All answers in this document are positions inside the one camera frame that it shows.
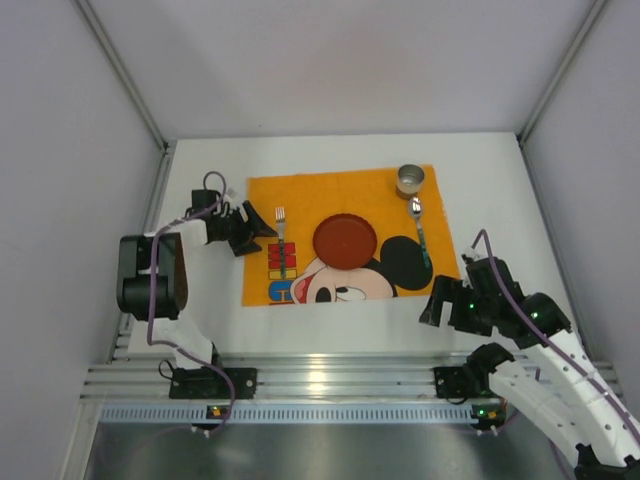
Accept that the fork with green handle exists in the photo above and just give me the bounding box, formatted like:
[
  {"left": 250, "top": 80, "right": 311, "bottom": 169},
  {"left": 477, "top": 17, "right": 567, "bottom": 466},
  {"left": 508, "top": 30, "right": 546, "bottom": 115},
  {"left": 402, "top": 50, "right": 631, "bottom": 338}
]
[{"left": 275, "top": 207, "right": 286, "bottom": 279}]

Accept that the orange cartoon mouse placemat cloth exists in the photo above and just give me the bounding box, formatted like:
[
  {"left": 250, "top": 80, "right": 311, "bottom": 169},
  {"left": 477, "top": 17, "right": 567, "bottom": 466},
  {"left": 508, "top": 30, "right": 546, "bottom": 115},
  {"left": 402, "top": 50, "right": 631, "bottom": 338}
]
[{"left": 242, "top": 165, "right": 459, "bottom": 307}]

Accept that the spoon with green handle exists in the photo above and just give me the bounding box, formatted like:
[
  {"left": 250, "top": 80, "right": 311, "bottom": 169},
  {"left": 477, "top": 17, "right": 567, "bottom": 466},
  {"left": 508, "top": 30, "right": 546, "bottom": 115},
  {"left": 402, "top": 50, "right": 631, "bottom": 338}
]
[{"left": 408, "top": 196, "right": 432, "bottom": 268}]

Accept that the red round plate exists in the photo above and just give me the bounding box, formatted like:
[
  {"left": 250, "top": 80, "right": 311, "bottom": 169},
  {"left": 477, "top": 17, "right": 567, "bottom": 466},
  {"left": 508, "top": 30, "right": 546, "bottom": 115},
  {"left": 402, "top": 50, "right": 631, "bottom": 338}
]
[{"left": 312, "top": 213, "right": 378, "bottom": 270}]

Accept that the silver metal cup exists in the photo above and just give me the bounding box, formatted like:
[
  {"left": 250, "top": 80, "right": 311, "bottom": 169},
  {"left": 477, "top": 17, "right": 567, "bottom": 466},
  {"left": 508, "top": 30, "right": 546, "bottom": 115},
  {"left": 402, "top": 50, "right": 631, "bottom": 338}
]
[{"left": 396, "top": 164, "right": 426, "bottom": 199}]

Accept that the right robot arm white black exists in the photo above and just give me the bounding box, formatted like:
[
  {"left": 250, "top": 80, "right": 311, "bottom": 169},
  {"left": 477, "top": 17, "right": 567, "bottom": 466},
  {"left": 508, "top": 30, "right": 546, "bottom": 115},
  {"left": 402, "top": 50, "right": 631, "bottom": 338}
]
[{"left": 419, "top": 257, "right": 639, "bottom": 479}]

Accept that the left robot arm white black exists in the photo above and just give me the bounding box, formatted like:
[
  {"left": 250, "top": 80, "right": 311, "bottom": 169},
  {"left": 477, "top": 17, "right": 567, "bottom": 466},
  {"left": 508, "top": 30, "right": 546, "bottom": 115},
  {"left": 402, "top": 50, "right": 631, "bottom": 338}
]
[{"left": 116, "top": 188, "right": 277, "bottom": 371}]

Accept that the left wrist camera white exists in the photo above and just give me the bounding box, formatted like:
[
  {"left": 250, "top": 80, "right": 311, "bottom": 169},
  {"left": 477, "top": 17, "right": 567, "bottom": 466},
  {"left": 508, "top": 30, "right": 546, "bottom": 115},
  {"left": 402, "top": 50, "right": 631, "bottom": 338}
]
[{"left": 224, "top": 188, "right": 238, "bottom": 203}]

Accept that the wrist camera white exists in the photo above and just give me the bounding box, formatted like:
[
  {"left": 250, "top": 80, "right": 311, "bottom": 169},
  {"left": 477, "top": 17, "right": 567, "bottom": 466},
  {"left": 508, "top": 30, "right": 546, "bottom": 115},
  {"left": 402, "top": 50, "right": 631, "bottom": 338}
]
[
  {"left": 461, "top": 247, "right": 482, "bottom": 265},
  {"left": 224, "top": 188, "right": 238, "bottom": 203}
]

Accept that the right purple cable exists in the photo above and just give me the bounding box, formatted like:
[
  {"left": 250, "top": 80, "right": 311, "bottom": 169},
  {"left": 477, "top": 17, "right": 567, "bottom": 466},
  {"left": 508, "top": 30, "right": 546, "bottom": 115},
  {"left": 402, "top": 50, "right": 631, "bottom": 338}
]
[{"left": 472, "top": 228, "right": 640, "bottom": 441}]

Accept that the purple cable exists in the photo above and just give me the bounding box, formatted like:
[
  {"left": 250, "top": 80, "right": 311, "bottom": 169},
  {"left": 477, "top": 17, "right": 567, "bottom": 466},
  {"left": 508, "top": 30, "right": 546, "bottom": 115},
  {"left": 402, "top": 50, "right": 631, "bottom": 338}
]
[
  {"left": 472, "top": 228, "right": 640, "bottom": 441},
  {"left": 144, "top": 170, "right": 237, "bottom": 436}
]

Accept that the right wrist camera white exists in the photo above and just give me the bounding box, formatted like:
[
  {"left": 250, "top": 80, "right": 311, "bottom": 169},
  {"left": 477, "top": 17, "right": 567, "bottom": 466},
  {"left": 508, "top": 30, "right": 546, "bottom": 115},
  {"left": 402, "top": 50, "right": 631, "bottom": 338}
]
[{"left": 461, "top": 247, "right": 482, "bottom": 265}]

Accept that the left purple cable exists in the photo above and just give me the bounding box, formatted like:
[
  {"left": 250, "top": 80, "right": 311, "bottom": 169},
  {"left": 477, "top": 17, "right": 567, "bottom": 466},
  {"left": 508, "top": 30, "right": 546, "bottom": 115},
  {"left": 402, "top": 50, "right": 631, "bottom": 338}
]
[{"left": 144, "top": 170, "right": 237, "bottom": 436}]

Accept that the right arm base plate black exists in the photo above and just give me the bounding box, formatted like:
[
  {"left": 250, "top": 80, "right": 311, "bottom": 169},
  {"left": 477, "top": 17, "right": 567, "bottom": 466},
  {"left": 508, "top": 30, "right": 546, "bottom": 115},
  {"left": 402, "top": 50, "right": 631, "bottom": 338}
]
[{"left": 433, "top": 366, "right": 488, "bottom": 403}]

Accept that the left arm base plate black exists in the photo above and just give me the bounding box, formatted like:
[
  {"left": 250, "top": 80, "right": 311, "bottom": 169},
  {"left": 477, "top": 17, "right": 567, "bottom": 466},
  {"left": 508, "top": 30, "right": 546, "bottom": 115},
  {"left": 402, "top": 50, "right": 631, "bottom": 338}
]
[{"left": 169, "top": 367, "right": 258, "bottom": 400}]

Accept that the right aluminium frame post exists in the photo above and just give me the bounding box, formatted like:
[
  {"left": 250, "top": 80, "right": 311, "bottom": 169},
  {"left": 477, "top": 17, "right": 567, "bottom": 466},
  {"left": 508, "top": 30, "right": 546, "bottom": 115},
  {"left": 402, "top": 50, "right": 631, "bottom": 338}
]
[{"left": 517, "top": 0, "right": 614, "bottom": 146}]

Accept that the aluminium frame post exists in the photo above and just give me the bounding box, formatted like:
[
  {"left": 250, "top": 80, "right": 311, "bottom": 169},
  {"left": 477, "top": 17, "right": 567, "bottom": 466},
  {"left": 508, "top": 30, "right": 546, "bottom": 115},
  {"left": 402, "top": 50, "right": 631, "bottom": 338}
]
[
  {"left": 74, "top": 0, "right": 171, "bottom": 151},
  {"left": 517, "top": 0, "right": 614, "bottom": 146}
]

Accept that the aluminium mounting rail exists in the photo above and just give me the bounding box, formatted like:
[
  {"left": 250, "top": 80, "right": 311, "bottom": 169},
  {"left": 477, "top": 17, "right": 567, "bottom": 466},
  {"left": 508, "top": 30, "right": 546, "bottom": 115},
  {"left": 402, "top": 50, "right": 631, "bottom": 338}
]
[{"left": 79, "top": 352, "right": 616, "bottom": 401}]

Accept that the perforated cable duct grey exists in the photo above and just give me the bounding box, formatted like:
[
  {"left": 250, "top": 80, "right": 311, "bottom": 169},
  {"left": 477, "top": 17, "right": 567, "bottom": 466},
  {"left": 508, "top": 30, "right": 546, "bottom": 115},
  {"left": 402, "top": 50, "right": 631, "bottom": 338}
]
[{"left": 100, "top": 403, "right": 504, "bottom": 425}]

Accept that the left aluminium frame post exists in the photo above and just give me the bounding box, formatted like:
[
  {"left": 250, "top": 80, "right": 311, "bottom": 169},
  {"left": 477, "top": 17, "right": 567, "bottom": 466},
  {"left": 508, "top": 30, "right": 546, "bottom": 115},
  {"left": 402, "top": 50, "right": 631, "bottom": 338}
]
[{"left": 74, "top": 0, "right": 171, "bottom": 151}]

